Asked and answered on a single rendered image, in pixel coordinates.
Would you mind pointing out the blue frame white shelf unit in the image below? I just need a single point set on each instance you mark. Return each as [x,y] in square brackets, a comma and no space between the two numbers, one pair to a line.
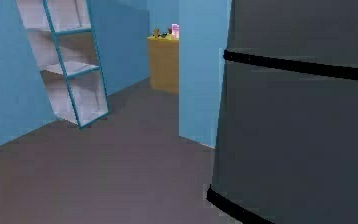
[73,70]

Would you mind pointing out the dark grey fridge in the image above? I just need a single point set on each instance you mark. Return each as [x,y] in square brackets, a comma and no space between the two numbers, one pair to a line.
[297,133]

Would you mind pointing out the small brown figure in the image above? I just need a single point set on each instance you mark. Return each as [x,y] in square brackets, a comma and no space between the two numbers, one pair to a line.
[156,33]

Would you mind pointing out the pink box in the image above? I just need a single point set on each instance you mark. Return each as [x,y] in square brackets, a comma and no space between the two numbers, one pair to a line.
[175,30]

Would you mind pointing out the yellow wooden cabinet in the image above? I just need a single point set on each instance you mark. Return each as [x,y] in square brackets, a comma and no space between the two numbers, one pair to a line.
[163,65]

